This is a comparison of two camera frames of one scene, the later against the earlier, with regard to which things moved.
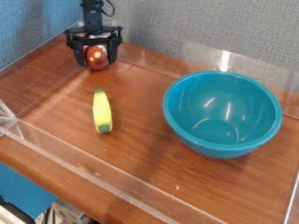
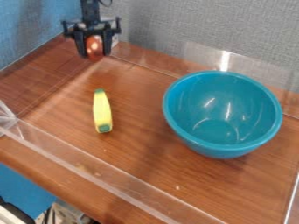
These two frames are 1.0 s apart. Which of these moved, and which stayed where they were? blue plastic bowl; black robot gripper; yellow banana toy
Moved: black robot gripper
Stayed: yellow banana toy; blue plastic bowl
